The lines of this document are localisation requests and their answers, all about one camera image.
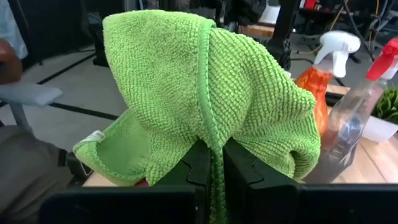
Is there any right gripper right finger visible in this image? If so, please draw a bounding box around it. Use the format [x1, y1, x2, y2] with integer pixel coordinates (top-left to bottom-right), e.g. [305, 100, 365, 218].
[221, 136, 398, 224]

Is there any green microfiber cloth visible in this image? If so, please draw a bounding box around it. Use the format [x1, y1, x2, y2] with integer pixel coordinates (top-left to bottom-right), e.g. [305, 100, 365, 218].
[72, 9, 322, 224]

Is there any person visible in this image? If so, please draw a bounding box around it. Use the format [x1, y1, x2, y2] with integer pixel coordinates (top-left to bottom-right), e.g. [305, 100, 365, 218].
[0, 0, 75, 224]

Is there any grey chair armrest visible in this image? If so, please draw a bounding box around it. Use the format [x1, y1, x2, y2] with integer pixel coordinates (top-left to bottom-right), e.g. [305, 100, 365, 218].
[0, 82, 63, 134]

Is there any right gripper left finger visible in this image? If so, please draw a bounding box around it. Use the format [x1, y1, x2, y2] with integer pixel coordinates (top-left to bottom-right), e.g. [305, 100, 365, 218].
[39, 138, 213, 224]

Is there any orange spray bottle white trigger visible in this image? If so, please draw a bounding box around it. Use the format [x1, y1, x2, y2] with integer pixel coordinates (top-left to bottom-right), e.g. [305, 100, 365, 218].
[294, 30, 361, 136]

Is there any clear spray bottle red trigger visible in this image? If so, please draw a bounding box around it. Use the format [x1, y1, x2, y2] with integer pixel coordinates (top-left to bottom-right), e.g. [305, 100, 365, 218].
[317, 37, 398, 169]

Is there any green plant in white pot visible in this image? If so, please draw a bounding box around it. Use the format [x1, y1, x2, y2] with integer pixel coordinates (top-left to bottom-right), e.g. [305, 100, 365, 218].
[361, 86, 398, 143]

